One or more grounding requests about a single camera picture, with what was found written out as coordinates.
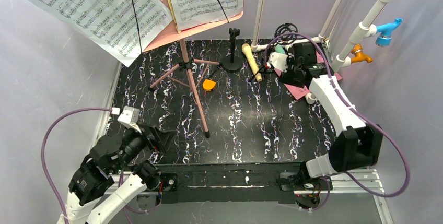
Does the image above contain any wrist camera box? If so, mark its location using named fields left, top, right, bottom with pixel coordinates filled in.
left=117, top=105, right=142, bottom=133
left=266, top=52, right=288, bottom=73

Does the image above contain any pink music stand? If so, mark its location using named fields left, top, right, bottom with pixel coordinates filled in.
left=133, top=0, right=244, bottom=139

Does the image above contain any right robot arm base mount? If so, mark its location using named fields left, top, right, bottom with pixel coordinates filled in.
left=276, top=172, right=332, bottom=213

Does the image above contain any small black tripod stand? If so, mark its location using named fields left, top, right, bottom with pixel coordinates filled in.
left=249, top=23, right=298, bottom=81

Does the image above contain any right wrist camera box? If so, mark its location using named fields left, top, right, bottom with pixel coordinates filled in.
left=266, top=52, right=288, bottom=73

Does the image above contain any orange tape measure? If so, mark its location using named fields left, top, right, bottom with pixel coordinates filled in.
left=202, top=79, right=217, bottom=92

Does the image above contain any orange pipe fitting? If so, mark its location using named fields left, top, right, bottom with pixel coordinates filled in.
left=351, top=44, right=373, bottom=64

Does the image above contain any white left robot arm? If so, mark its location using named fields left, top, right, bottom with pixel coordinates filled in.
left=58, top=126, right=176, bottom=223

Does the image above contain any blue pipe fitting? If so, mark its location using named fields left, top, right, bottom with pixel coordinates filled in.
left=375, top=18, right=403, bottom=47

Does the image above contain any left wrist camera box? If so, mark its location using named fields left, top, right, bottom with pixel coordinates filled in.
left=117, top=105, right=142, bottom=133

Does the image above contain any green microphone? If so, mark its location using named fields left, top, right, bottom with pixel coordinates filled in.
left=274, top=45, right=286, bottom=55

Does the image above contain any white PVC pipe frame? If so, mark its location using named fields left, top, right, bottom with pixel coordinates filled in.
left=250, top=0, right=416, bottom=105

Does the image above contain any pink sheet music page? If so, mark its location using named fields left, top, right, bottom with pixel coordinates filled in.
left=274, top=69, right=343, bottom=100

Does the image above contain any aluminium rail frame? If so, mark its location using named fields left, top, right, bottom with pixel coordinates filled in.
left=64, top=42, right=394, bottom=224

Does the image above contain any black microphone stand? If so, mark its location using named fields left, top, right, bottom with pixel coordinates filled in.
left=221, top=28, right=242, bottom=73

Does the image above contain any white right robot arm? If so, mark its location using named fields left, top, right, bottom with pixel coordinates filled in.
left=280, top=42, right=383, bottom=178

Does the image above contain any cream yellow microphone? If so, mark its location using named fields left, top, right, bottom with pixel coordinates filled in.
left=241, top=43, right=262, bottom=82

